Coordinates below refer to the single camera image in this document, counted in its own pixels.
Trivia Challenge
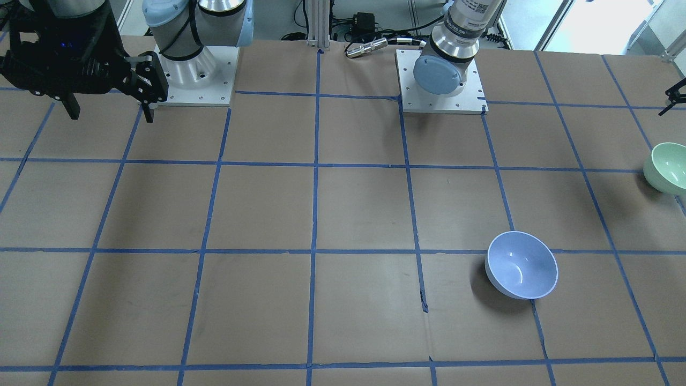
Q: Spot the aluminium frame post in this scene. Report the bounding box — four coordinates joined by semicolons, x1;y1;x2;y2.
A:
302;1;332;53

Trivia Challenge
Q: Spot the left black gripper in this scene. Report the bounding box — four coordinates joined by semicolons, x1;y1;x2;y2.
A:
658;78;686;116

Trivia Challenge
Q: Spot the blue bowl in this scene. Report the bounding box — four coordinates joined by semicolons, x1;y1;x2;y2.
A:
484;231;560;300

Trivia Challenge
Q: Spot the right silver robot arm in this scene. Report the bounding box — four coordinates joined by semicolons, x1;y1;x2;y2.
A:
2;1;254;123

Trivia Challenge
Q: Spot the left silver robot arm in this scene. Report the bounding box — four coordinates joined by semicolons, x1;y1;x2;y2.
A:
413;1;507;99

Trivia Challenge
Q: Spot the black power adapter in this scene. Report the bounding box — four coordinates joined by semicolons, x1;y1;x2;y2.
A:
351;12;376;35

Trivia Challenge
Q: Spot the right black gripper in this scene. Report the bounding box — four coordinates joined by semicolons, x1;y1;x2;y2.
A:
2;1;168;124

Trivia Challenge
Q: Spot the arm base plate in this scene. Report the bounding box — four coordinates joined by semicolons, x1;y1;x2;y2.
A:
155;46;240;107
396;49;488;114

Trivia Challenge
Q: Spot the green bowl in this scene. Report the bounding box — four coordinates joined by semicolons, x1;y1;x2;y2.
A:
643;142;685;196

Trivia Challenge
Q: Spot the silver cable connector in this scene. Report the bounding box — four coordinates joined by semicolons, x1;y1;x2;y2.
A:
345;38;388;59

